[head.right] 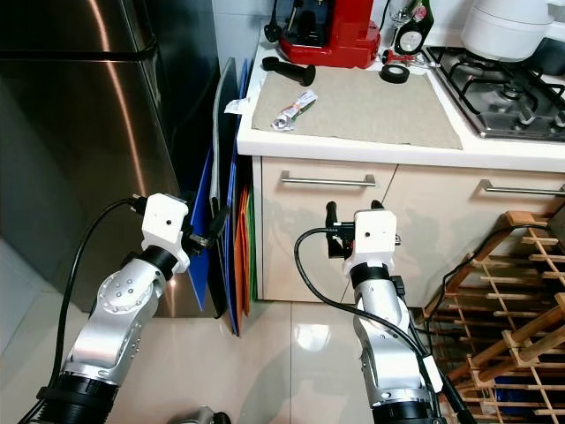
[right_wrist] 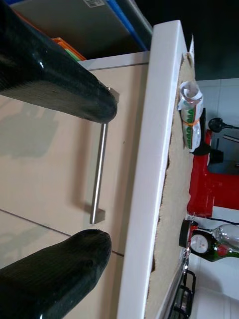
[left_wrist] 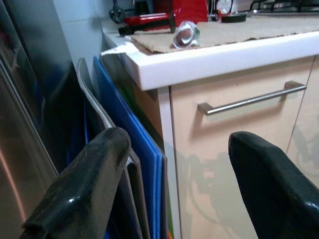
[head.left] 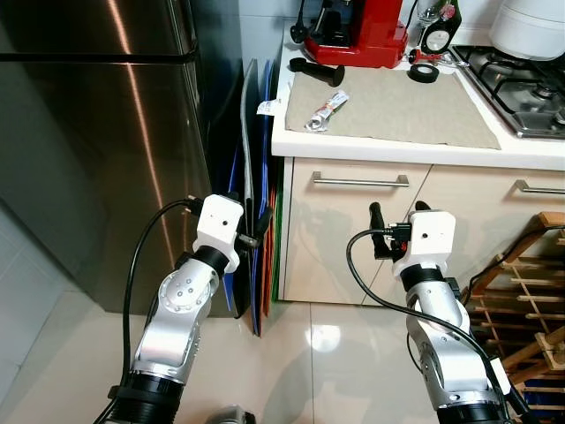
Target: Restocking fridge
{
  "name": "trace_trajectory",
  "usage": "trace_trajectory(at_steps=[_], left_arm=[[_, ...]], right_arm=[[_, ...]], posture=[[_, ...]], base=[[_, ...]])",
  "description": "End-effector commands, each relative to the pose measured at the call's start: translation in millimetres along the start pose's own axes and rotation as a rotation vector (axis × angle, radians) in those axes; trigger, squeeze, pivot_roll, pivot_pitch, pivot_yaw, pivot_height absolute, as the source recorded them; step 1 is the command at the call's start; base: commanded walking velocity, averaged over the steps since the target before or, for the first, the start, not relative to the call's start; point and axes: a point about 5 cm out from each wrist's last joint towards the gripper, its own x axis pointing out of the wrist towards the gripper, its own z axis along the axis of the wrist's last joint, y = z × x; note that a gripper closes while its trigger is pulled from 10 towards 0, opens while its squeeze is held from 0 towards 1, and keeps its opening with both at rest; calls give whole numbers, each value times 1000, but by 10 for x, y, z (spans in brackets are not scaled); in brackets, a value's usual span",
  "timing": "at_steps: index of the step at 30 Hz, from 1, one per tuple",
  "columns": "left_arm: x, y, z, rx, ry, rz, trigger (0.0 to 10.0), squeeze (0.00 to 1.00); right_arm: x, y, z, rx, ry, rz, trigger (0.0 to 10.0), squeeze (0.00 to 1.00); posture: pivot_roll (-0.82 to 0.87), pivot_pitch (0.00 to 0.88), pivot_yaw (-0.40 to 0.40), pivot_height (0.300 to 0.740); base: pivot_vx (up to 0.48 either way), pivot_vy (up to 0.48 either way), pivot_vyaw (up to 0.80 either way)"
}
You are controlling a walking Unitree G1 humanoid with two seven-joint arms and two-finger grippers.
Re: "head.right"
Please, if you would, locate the black tape roll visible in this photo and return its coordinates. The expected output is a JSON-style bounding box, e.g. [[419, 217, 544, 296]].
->
[[379, 62, 412, 85]]

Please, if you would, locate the white round pot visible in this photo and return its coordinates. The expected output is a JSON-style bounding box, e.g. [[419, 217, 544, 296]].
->
[[461, 0, 565, 63]]

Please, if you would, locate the clear wine glass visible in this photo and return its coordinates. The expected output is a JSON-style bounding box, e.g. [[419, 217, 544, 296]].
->
[[388, 0, 418, 26]]

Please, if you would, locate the wooden slatted rack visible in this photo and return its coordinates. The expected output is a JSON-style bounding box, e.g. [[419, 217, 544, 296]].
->
[[422, 208, 565, 424]]

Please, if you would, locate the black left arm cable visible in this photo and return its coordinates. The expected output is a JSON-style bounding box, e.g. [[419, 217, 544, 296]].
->
[[56, 198, 149, 398]]

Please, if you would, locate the blue plastic crate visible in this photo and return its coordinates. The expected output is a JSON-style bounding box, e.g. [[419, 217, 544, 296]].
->
[[490, 375, 565, 424]]

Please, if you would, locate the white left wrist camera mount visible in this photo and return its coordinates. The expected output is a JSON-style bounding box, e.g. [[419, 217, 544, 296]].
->
[[141, 193, 192, 273]]

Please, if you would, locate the white printed paper label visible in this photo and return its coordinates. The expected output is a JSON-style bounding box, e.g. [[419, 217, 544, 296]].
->
[[223, 99, 252, 117]]

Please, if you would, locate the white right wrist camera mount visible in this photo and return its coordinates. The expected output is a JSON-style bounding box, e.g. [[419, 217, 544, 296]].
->
[[343, 209, 400, 282]]

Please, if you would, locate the metal spoon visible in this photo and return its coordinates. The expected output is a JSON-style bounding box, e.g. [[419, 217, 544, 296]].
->
[[406, 53, 442, 70]]

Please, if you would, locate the stainless steel gas hob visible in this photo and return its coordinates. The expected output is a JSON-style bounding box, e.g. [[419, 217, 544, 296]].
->
[[424, 44, 565, 142]]

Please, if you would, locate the grey plastic board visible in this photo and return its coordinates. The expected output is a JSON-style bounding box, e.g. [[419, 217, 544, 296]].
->
[[212, 58, 237, 222]]

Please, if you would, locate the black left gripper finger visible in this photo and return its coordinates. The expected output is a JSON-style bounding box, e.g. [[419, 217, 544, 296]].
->
[[207, 203, 231, 245]]

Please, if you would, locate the green plastic board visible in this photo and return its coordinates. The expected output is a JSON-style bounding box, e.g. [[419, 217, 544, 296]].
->
[[246, 157, 260, 303]]

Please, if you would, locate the cream kitchen base cabinet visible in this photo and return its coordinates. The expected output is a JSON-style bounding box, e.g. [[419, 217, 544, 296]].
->
[[252, 157, 565, 307]]

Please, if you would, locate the tall stainless steel fridge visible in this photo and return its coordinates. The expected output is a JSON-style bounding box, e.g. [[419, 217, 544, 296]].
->
[[0, 0, 217, 321]]

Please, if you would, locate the small dark grey fridge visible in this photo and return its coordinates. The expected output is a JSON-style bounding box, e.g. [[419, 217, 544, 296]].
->
[[546, 203, 565, 248]]

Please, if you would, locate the steel bar cabinet handle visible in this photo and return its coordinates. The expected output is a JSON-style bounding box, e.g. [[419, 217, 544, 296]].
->
[[479, 179, 565, 197], [280, 171, 377, 188]]

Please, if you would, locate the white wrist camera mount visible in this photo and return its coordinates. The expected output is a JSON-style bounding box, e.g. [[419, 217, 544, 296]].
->
[[343, 209, 400, 282], [141, 193, 192, 273]]

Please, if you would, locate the beige woven table mat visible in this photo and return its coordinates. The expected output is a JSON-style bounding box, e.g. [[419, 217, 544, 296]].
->
[[252, 67, 464, 151]]

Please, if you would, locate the white plastic food packet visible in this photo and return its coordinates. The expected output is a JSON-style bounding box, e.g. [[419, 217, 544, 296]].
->
[[274, 90, 320, 134]]

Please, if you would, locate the orange plastic board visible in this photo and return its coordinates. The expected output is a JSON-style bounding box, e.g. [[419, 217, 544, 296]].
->
[[234, 187, 250, 317]]

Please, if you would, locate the blue plastic board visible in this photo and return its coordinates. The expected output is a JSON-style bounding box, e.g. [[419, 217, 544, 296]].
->
[[187, 60, 248, 338]]

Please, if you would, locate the red kitchen appliance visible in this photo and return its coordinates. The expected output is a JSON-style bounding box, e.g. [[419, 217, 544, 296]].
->
[[276, 0, 382, 70]]

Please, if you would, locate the grey robot foot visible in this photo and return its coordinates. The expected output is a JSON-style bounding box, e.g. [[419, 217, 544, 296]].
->
[[175, 405, 230, 424]]

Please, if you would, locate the black power plug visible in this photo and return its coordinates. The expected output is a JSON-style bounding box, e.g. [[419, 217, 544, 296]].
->
[[263, 0, 283, 43]]

